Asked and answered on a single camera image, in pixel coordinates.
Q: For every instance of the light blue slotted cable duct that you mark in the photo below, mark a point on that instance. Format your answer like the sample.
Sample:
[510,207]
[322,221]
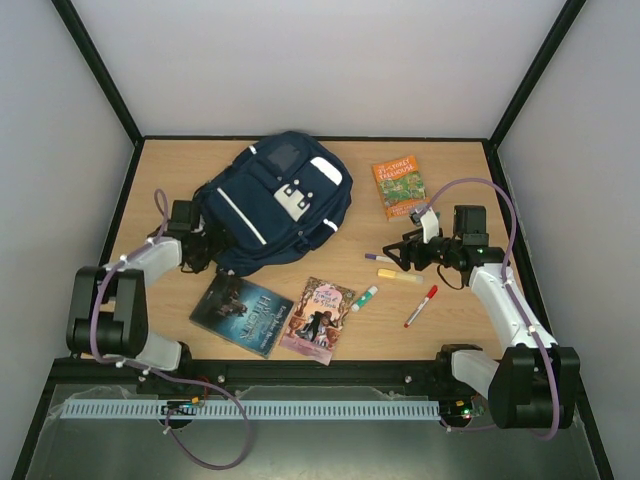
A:
[103,409]

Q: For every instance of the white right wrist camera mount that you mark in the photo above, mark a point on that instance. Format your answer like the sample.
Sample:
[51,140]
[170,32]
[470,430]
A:
[428,223]

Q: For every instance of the black aluminium frame rail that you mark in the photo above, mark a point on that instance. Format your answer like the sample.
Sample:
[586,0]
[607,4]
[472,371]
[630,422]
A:
[413,378]

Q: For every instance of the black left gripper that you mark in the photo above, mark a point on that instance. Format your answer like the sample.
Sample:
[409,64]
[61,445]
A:
[201,264]

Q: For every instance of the dark blue Wuthering Heights book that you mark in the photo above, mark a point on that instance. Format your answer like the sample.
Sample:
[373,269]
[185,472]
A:
[243,313]

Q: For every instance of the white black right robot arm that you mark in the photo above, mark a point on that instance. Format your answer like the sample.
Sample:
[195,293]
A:
[534,384]

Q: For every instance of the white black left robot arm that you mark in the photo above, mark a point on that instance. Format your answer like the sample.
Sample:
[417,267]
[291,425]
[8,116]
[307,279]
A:
[108,315]

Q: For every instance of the purple capped white marker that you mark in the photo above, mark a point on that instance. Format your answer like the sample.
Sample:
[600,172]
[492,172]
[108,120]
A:
[380,258]

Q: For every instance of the orange Treehouse book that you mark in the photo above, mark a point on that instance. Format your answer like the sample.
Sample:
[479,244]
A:
[400,186]

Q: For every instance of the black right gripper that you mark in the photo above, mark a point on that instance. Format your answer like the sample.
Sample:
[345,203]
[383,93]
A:
[413,248]

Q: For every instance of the red capped white marker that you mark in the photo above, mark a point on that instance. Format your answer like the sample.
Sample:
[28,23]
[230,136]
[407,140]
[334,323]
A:
[421,306]

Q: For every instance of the navy blue student backpack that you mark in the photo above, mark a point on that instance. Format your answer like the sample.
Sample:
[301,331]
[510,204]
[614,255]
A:
[279,199]

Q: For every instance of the yellow highlighter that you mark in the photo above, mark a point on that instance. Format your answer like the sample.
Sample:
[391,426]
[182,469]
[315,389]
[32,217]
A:
[400,276]

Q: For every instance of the pink Taming of Shrew book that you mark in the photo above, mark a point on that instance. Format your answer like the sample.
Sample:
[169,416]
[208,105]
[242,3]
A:
[315,326]

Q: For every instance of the green white glue stick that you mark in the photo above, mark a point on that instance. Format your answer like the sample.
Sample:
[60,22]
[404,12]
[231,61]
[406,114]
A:
[364,298]

